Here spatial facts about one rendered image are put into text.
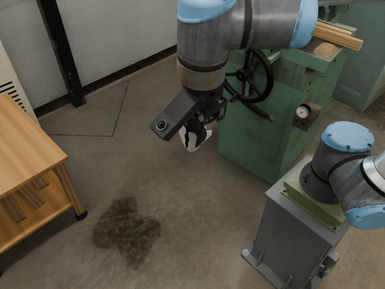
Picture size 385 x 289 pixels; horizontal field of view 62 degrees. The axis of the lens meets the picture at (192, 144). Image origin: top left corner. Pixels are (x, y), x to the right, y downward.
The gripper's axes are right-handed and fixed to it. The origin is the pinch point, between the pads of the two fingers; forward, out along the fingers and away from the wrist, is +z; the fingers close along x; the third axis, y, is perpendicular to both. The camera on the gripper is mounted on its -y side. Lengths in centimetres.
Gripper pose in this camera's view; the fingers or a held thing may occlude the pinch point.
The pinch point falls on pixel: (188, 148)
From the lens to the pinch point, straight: 75.2
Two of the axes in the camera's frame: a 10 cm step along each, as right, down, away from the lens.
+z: -0.5, 6.3, 7.8
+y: 7.6, -4.8, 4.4
